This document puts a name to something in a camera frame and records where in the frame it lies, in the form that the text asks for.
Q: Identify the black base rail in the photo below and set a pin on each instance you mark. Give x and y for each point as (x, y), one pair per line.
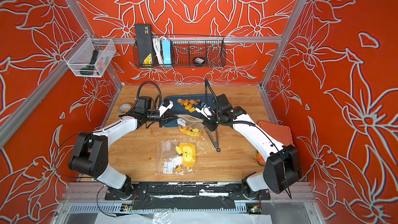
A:
(154, 197)

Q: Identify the black metal tongs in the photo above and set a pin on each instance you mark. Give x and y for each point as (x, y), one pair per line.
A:
(213, 135)

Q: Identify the clear tape roll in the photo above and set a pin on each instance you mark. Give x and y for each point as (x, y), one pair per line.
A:
(124, 108)

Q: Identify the clear acrylic bin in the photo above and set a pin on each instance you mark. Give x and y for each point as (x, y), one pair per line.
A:
(80, 53)

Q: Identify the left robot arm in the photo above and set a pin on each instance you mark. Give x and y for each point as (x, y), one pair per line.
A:
(90, 153)

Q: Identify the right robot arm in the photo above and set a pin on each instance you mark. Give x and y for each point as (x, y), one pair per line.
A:
(282, 162)

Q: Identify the light blue box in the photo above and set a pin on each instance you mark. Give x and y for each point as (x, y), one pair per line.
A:
(167, 52)

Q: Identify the blue plastic tray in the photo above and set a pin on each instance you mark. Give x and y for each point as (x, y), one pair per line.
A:
(179, 109)

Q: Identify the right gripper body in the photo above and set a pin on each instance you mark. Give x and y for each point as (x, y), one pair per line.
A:
(217, 117)

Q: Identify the clear resealable bag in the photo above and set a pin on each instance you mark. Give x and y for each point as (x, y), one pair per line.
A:
(190, 126)

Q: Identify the orange tool case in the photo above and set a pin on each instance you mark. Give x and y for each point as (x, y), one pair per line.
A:
(280, 133)

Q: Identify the black box with yellow label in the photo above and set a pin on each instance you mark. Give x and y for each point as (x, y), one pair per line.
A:
(144, 45)

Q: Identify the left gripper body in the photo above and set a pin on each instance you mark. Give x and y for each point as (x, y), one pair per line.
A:
(154, 116)

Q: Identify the clear bag with yellow toys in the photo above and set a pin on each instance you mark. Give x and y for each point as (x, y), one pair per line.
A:
(177, 156)

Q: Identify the dark green screwdriver handle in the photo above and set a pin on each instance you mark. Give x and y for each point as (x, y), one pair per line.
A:
(89, 69)

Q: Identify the black wire basket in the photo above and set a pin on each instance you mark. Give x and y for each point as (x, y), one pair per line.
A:
(185, 49)

